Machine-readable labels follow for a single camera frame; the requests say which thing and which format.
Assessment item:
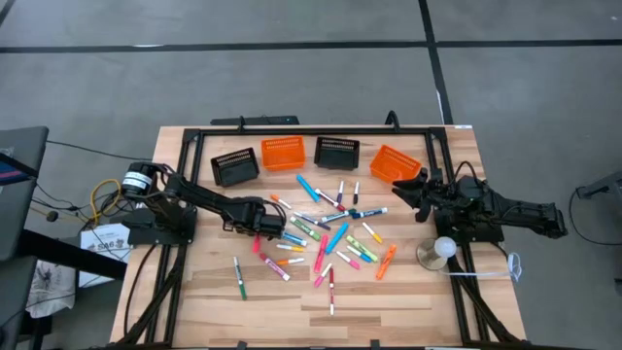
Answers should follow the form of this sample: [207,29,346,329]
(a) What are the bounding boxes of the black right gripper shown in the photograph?
[392,167,456,225]

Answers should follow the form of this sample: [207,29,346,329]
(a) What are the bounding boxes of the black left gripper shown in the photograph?
[223,195,289,242]

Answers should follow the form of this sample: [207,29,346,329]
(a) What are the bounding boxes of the magenta Expo marker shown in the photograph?
[258,251,292,283]

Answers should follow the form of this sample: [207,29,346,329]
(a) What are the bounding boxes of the blue Expo marker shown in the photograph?
[350,206,390,221]

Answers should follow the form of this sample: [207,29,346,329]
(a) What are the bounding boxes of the blue highlighter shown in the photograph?
[295,174,322,203]
[325,222,350,256]

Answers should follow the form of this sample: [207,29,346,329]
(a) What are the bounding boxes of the long thin green marker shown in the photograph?
[232,256,248,301]

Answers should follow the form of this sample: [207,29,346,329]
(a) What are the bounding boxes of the maroon Expo marker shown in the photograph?
[314,188,347,212]

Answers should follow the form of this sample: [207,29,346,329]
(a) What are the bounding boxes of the orange Sharpie highlighter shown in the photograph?
[374,243,398,282]

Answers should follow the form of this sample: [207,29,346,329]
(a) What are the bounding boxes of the yellow-green highlighter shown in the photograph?
[345,234,379,263]

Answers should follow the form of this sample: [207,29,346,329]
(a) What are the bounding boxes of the white marker pink cap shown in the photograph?
[335,250,362,271]
[313,262,333,289]

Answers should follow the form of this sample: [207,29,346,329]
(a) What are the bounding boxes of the orange plastic basket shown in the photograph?
[368,144,423,185]
[260,135,308,172]

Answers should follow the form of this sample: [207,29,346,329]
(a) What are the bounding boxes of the long thin purple marker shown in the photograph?
[293,211,332,231]

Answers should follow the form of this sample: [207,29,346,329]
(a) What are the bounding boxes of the black plastic basket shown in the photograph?
[313,136,362,171]
[210,147,261,189]

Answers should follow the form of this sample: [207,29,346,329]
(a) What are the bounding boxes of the brass lamp with white bulb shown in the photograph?
[416,235,459,272]

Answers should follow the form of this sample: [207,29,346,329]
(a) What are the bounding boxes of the white marker blue cap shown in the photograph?
[345,244,373,264]

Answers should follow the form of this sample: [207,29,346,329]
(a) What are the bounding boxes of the black power strip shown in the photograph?
[210,115,301,127]

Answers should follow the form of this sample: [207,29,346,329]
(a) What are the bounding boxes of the white printed paper sheet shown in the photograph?
[79,223,132,289]

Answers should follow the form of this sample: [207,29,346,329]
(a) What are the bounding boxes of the black bar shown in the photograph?
[18,227,128,282]

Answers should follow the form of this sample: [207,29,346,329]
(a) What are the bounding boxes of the white printed cloth bag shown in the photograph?
[24,260,77,320]

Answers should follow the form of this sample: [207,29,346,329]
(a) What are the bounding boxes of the dark grey desk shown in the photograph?
[0,255,39,350]
[0,125,50,263]

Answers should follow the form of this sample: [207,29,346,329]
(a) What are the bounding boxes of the white lamp cable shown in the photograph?
[439,251,524,285]

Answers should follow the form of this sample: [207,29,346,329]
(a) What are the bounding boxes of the black floor cable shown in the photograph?
[46,139,156,163]
[567,187,622,247]

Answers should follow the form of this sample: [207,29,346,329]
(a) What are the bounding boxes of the yellow cable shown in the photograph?
[89,178,122,228]

